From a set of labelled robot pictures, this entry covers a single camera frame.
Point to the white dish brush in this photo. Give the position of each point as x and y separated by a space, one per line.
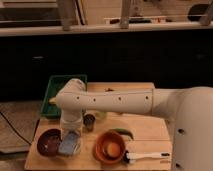
130 157

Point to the orange clay bowl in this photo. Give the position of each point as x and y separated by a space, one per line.
100 147

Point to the light green cup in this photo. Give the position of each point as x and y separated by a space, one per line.
101 115

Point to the green chili pepper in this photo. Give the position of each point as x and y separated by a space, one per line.
123 132

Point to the orange fruit in bowl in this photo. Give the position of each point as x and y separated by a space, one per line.
113 150

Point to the wooden board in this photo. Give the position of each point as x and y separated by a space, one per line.
150 135

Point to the small metal cup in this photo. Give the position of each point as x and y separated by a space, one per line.
89 121

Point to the green plastic tray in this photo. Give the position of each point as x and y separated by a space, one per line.
55 84

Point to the dark purple bowl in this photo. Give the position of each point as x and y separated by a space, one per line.
48 143

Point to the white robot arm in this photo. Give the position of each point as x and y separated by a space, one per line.
190 109

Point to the white paper cup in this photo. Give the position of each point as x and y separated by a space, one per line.
76 149

